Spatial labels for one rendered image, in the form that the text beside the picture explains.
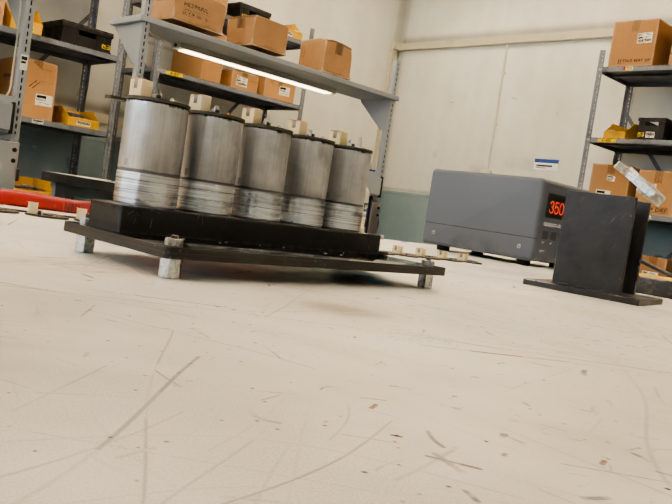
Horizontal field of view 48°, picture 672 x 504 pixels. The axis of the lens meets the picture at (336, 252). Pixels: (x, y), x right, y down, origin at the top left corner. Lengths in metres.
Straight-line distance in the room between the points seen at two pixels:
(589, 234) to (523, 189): 0.33
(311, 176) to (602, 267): 0.23
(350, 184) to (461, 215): 0.52
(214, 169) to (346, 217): 0.08
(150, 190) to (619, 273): 0.31
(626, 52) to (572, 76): 0.79
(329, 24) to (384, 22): 0.64
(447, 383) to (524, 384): 0.02
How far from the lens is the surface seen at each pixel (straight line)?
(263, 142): 0.33
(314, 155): 0.35
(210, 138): 0.31
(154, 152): 0.29
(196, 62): 5.00
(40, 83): 4.52
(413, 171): 6.44
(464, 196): 0.88
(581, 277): 0.51
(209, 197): 0.31
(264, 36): 3.21
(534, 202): 0.83
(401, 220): 6.45
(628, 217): 0.50
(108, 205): 0.29
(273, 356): 0.15
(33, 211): 0.48
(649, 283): 0.65
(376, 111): 3.75
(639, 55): 5.00
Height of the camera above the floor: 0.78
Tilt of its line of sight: 3 degrees down
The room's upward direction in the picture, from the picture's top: 9 degrees clockwise
